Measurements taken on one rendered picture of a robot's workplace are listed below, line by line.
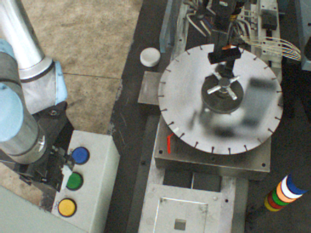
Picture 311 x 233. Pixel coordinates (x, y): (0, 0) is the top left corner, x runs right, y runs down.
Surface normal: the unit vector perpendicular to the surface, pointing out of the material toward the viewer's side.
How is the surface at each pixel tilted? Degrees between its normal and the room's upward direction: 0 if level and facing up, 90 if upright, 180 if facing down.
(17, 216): 90
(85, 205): 0
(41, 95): 65
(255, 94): 0
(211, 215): 0
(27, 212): 90
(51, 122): 32
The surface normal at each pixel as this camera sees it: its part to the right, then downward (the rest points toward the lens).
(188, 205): -0.05, -0.45
